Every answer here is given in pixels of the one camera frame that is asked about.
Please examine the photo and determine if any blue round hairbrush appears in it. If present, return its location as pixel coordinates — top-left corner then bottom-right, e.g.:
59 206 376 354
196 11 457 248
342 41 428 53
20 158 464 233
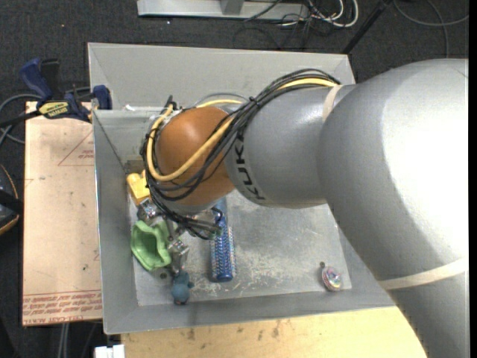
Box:
208 195 238 284

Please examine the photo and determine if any brown cardboard board red print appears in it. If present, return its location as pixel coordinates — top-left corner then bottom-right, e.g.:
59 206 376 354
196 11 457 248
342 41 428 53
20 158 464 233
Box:
22 101 104 327

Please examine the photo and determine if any blue toy animal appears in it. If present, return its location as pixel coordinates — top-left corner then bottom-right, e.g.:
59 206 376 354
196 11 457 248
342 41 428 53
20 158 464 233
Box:
170 268 195 306

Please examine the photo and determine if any green soft cup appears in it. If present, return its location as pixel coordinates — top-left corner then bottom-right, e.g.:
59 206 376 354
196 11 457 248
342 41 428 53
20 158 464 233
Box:
130 218 173 273

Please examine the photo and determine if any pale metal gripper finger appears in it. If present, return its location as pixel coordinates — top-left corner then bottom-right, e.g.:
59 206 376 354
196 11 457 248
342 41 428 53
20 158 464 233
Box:
166 238 191 276
136 199 165 226

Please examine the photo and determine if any grey metal bin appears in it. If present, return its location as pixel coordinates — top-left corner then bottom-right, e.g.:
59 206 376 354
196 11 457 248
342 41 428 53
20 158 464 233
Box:
87 42 397 336

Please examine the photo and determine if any yellow toy block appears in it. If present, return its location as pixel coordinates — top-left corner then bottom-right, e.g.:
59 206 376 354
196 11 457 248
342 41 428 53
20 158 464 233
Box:
126 169 152 207

